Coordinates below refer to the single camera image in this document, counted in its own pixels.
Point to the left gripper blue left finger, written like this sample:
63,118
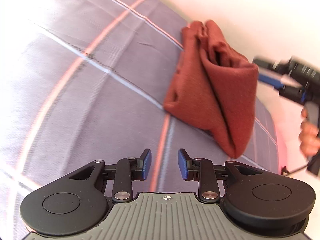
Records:
128,170

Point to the purple plaid bed sheet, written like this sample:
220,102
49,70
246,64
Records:
84,80

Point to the person's right hand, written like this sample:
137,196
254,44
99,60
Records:
309,140

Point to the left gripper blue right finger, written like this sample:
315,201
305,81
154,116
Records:
202,171

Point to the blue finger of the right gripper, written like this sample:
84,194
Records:
275,83

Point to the red knit sweater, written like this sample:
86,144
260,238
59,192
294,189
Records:
214,88

